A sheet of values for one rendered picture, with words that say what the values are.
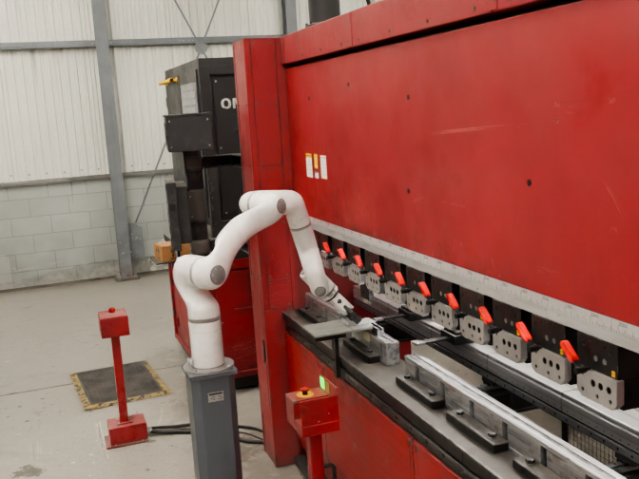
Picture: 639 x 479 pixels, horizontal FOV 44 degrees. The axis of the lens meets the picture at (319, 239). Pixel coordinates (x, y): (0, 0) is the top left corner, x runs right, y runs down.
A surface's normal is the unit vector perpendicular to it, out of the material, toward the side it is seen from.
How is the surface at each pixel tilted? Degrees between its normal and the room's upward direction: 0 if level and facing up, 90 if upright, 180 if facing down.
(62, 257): 90
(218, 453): 90
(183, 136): 90
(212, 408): 90
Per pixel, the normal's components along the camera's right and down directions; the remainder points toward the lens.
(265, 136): 0.33, 0.14
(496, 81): -0.94, 0.11
